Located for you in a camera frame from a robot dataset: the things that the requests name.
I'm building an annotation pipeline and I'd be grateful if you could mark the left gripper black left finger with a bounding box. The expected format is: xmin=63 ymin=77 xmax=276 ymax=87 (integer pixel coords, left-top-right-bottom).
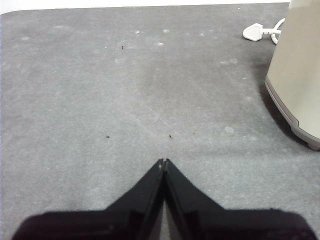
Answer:
xmin=11 ymin=158 xmax=165 ymax=240

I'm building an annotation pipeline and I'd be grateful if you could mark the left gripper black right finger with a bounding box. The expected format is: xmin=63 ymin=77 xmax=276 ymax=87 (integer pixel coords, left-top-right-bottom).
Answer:
xmin=163 ymin=158 xmax=317 ymax=240

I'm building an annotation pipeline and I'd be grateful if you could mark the cream toaster with chrome top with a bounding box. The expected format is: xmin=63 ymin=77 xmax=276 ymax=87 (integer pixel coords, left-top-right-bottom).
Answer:
xmin=264 ymin=0 xmax=320 ymax=151

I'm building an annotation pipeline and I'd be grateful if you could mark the white power plug with cord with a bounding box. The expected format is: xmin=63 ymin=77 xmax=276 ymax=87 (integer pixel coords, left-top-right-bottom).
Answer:
xmin=242 ymin=17 xmax=286 ymax=45

